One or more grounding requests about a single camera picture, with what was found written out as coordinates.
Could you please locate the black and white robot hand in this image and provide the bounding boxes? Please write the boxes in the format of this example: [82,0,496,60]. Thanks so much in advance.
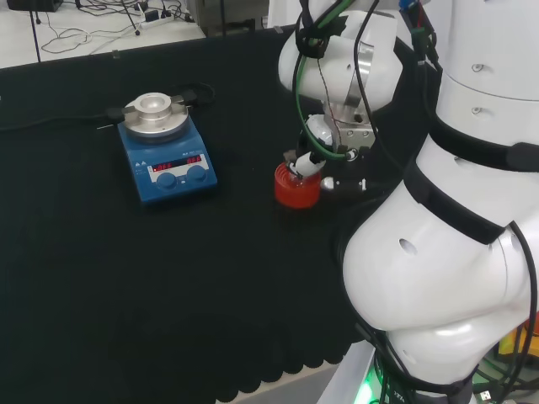
[285,145,380,203]

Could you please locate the heater with blue base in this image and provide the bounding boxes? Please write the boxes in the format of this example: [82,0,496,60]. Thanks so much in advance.
[105,91,219,210]

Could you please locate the black bench cloth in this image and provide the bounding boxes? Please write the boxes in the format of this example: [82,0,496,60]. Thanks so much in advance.
[0,23,443,404]

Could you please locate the white power strip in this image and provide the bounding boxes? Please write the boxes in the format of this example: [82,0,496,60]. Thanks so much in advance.
[140,9,187,29]

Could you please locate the red plastic flask ring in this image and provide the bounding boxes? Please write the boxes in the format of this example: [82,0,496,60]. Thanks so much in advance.
[274,162,323,210]

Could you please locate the thin black probe cable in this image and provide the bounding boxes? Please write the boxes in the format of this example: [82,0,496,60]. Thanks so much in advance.
[171,82,216,107]

